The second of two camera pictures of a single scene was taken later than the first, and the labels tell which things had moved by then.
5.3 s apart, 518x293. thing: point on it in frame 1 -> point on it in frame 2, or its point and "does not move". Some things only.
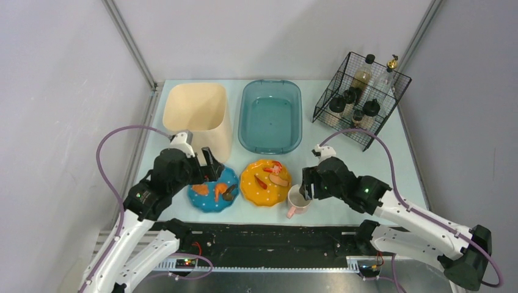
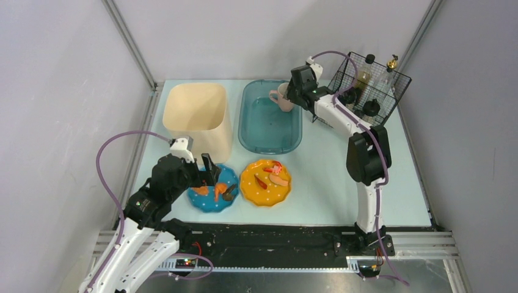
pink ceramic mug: [298, 202] -> [277, 97]
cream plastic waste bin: [203, 109] does not move
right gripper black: [311, 180] -> [294, 93]
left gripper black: [202, 166] does not move
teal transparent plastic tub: [270, 116] does not move
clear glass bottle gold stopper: [385, 84] does not move
